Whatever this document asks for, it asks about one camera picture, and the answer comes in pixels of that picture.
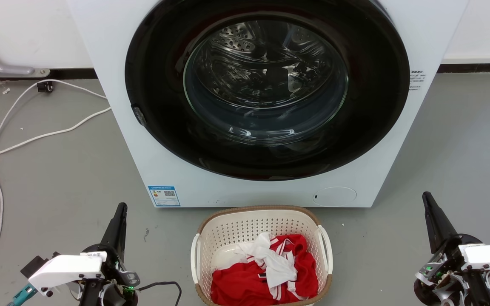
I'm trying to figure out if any white power cable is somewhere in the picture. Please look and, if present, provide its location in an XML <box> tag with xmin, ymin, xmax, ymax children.
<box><xmin>0</xmin><ymin>107</ymin><xmax>112</xmax><ymax>163</ymax></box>

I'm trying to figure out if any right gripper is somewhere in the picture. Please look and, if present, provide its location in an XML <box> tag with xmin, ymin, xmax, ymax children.
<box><xmin>413</xmin><ymin>192</ymin><xmax>490</xmax><ymax>306</ymax></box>

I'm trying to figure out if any white crumpled garment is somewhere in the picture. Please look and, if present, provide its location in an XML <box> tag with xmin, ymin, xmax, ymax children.
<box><xmin>234</xmin><ymin>232</ymin><xmax>299</xmax><ymax>300</ymax></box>

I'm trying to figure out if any round white filter cover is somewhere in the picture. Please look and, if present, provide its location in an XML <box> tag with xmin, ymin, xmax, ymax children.
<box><xmin>312</xmin><ymin>187</ymin><xmax>357</xmax><ymax>207</ymax></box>

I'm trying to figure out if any white front-load washing machine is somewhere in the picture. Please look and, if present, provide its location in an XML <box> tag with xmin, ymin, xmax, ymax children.
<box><xmin>66</xmin><ymin>0</ymin><xmax>470</xmax><ymax>209</ymax></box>

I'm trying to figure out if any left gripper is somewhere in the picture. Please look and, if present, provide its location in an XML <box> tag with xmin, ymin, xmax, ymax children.
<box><xmin>28</xmin><ymin>203</ymin><xmax>140</xmax><ymax>306</ymax></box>

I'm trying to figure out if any grey wall pipe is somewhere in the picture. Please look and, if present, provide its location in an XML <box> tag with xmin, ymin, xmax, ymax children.
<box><xmin>0</xmin><ymin>32</ymin><xmax>51</xmax><ymax>79</ymax></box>

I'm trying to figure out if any teal plastic connector piece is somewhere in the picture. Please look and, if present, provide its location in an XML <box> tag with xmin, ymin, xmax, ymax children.
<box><xmin>7</xmin><ymin>283</ymin><xmax>38</xmax><ymax>306</ymax></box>

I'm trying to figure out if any black round glass washer door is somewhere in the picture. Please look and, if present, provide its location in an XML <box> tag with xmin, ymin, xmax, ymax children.
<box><xmin>125</xmin><ymin>0</ymin><xmax>410</xmax><ymax>181</ymax></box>

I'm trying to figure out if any small printed text sticker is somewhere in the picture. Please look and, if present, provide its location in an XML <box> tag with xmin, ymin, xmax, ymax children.
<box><xmin>409</xmin><ymin>70</ymin><xmax>427</xmax><ymax>91</ymax></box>

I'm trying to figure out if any blue energy label sticker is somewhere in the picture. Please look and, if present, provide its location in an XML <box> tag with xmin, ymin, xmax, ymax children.
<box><xmin>148</xmin><ymin>185</ymin><xmax>181</xmax><ymax>207</ymax></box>

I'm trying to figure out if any red sports jersey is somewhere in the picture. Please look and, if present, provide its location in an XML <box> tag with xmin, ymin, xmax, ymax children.
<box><xmin>210</xmin><ymin>234</ymin><xmax>319</xmax><ymax>306</ymax></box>

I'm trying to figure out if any cream perforated laundry basket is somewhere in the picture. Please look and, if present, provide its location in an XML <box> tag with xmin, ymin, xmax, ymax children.
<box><xmin>191</xmin><ymin>205</ymin><xmax>333</xmax><ymax>306</ymax></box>

